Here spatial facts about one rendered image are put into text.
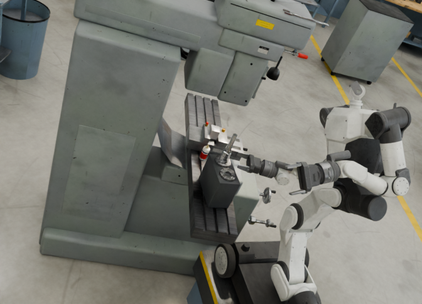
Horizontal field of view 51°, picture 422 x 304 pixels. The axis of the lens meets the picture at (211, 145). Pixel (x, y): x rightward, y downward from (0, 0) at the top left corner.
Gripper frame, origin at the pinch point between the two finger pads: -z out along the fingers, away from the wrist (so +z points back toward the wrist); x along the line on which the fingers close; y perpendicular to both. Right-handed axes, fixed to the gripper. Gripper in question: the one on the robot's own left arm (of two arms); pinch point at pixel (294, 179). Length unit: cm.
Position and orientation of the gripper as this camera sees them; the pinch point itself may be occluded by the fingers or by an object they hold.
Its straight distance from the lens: 178.3
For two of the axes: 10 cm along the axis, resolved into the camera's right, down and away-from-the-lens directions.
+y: 3.3, 0.1, -9.4
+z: 9.3, -1.7, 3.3
